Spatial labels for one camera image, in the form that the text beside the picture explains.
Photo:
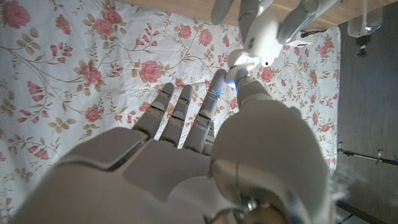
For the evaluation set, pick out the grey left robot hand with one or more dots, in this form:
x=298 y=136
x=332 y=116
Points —
x=298 y=18

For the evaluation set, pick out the white airpods case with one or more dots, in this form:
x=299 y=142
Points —
x=264 y=37

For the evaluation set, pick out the black plug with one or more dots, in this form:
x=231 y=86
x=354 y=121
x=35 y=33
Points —
x=362 y=46

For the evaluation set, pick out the floral print backdrop cloth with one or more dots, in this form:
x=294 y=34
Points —
x=93 y=77

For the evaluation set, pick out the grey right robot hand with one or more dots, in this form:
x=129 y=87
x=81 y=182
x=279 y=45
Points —
x=186 y=180

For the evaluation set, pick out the white airpod earbud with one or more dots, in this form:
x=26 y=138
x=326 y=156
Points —
x=231 y=76

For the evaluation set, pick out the dark textured door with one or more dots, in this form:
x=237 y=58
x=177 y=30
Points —
x=370 y=109

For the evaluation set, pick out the white power strip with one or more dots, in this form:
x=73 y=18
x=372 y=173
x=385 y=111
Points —
x=300 y=40

